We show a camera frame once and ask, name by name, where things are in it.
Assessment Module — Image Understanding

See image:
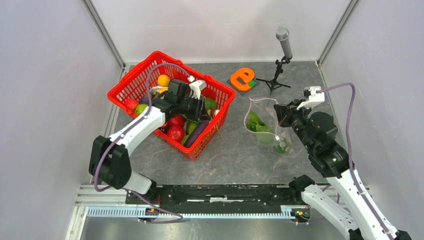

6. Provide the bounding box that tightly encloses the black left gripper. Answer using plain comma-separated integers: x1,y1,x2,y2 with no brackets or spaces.
176,93,211,122

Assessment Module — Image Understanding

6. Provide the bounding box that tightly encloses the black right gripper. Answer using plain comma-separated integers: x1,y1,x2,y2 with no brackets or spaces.
273,98,316,151

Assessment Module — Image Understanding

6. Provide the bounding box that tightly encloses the purple toy eggplant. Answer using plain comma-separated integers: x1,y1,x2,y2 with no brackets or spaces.
183,121,210,148

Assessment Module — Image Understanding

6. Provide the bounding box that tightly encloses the yellow green toy mango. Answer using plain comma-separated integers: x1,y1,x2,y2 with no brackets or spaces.
276,137,293,154

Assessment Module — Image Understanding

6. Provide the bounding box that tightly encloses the green toy leafy vegetable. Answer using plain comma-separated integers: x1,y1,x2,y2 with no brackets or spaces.
245,110,279,146

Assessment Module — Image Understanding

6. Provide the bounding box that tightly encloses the clear dotted zip bag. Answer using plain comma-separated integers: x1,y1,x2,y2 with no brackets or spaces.
243,97,294,155

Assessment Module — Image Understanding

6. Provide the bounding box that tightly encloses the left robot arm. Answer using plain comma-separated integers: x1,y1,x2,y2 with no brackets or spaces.
88,80,210,204

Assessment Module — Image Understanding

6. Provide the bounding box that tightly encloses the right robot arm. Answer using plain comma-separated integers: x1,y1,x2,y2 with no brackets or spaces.
273,100,411,240

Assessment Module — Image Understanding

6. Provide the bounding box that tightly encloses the green toy bell pepper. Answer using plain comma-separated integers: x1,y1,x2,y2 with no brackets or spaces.
204,97,218,111

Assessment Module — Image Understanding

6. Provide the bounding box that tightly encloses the light green toy cabbage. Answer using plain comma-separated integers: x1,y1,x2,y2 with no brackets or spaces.
186,121,198,135

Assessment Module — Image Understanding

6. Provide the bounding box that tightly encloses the red plastic shopping basket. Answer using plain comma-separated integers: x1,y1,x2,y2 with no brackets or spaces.
107,51,236,161

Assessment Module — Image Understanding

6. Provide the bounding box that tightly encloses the red toy pomegranate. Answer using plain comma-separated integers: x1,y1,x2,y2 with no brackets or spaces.
167,114,186,128

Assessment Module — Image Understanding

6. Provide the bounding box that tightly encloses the red toy apple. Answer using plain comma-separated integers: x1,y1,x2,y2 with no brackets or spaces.
166,125,186,143

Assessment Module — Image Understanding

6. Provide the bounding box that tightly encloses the orange letter e block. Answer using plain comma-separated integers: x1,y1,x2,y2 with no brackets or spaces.
229,67,257,94

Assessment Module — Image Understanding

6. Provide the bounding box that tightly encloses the orange yellow round fruit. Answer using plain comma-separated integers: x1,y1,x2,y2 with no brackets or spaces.
156,74,171,87

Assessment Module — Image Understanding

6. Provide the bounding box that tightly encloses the white toy garlic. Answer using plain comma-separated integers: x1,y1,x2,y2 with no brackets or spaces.
149,85,169,97

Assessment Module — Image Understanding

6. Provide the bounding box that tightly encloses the black microphone tripod stand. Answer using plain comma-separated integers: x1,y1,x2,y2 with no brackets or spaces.
256,56,291,97

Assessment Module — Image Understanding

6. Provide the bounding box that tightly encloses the green toy apple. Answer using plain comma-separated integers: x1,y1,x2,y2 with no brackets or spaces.
134,103,148,116

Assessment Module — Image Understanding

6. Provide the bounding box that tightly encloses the red strawberry toy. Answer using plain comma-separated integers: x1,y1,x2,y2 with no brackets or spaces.
123,98,139,114

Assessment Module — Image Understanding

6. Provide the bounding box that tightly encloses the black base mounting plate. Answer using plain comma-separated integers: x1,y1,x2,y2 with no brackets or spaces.
144,184,305,214

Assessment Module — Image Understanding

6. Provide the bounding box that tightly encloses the grey microphone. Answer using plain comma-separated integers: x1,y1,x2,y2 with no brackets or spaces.
275,26,293,60

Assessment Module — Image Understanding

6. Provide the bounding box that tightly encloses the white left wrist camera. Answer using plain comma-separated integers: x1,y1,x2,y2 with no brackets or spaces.
187,75,207,99

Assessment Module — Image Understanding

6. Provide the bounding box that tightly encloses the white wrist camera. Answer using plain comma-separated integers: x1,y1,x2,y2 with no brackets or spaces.
187,75,207,99
296,86,326,110

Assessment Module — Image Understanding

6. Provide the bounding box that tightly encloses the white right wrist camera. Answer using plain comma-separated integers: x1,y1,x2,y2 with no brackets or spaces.
296,86,326,110

